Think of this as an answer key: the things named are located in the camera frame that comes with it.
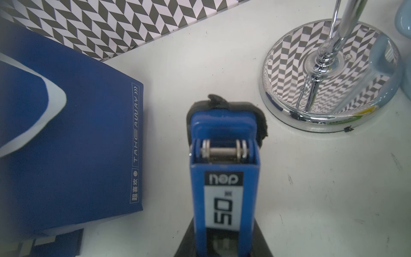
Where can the blue black stapler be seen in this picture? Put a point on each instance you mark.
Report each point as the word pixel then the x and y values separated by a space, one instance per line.
pixel 224 159

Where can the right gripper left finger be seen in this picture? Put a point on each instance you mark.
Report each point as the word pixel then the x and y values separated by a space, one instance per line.
pixel 187 247

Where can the blue cream tote bag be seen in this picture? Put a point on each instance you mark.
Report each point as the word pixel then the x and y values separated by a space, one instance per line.
pixel 64 245

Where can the royal blue tote bag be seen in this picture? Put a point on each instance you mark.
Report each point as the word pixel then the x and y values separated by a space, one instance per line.
pixel 71 138

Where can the light blue ceramic mug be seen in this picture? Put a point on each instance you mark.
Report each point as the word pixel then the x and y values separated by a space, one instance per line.
pixel 403 26

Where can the chrome mug tree stand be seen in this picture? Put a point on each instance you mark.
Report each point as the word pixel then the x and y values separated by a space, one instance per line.
pixel 331 75

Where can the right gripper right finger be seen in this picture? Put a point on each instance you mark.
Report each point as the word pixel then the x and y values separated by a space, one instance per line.
pixel 261 241

